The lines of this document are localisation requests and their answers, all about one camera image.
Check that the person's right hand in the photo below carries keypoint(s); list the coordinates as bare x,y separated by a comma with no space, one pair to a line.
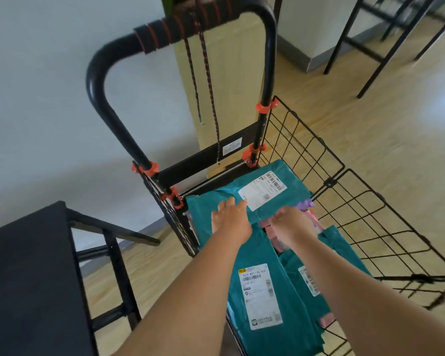
294,226

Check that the person's left hand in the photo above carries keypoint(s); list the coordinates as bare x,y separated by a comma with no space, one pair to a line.
231,222

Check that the purple mailer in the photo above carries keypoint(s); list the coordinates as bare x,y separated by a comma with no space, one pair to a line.
305,204

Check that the person's right forearm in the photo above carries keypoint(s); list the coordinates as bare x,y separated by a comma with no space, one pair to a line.
374,304

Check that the person's left forearm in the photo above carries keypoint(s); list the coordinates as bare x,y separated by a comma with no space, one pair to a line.
185,304

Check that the beige cabinet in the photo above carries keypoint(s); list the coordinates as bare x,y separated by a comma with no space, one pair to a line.
237,70

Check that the wooden table black legs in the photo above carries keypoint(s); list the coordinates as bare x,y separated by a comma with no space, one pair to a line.
378,59

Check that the black low metal table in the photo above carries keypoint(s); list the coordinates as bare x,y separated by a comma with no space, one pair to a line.
29,285

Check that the green potted plant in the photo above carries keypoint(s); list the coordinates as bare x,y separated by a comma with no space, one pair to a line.
168,5

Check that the dark brown door frame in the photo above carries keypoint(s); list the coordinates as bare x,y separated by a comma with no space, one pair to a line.
278,7

